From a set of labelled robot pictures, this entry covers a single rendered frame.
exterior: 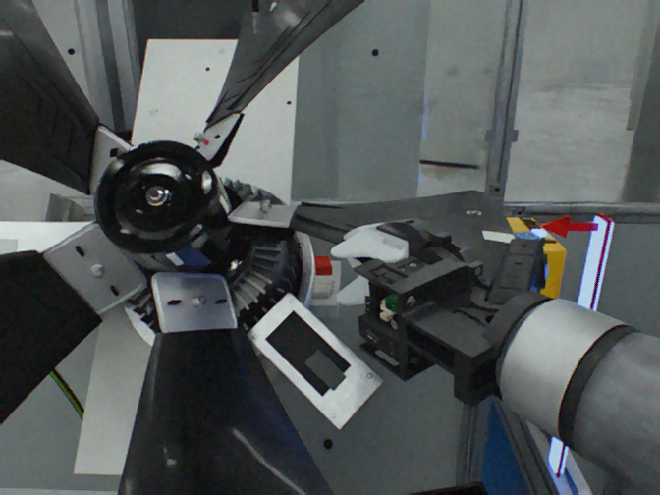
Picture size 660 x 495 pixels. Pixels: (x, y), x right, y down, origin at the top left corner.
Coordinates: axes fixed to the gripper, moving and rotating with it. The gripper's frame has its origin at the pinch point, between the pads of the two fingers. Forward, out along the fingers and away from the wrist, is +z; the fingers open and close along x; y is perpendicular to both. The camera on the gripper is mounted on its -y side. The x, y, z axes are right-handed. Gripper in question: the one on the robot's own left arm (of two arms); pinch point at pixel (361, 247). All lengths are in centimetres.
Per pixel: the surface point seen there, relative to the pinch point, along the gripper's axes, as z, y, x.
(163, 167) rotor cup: 14.3, 12.5, -8.0
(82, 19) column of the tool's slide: 80, 3, -23
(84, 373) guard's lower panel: 108, 22, 67
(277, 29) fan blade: 23.1, -6.7, -18.7
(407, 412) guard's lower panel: 53, -50, 85
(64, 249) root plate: 18.9, 22.6, -1.0
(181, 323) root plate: 8.6, 15.7, 5.7
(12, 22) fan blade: 36.8, 19.2, -22.1
